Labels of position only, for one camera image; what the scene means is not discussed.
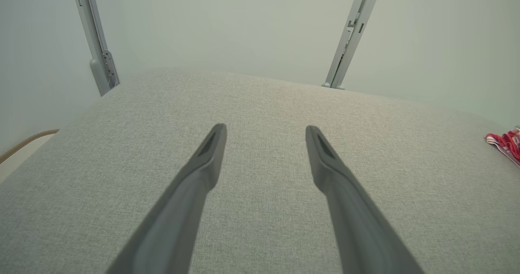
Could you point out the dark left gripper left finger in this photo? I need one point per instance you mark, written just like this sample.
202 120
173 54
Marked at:
183 209

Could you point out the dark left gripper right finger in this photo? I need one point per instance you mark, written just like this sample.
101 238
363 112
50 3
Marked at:
353 217

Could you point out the red basketball jersey white sleeves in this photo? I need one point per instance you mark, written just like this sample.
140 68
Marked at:
510 144

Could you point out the grey partition wall post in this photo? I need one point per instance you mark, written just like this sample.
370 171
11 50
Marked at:
353 30
95 34

